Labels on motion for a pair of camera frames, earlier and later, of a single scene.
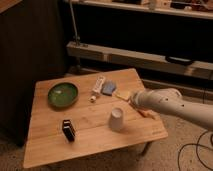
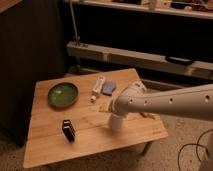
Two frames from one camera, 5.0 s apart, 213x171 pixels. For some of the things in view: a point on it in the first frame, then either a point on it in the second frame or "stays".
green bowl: (63, 94) stays
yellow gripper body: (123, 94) to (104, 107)
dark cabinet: (33, 43) stays
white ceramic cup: (116, 119) stays
